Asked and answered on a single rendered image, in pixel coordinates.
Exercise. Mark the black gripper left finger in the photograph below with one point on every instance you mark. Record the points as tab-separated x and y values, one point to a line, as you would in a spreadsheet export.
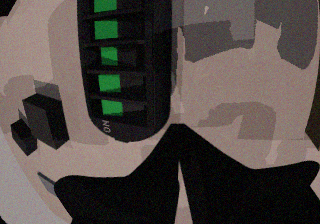
149	195

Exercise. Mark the dark grey switch panel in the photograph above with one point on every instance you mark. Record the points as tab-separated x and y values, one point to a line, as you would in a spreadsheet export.
126	56

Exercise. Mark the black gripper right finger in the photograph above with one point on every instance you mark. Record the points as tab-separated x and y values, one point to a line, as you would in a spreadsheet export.
219	189

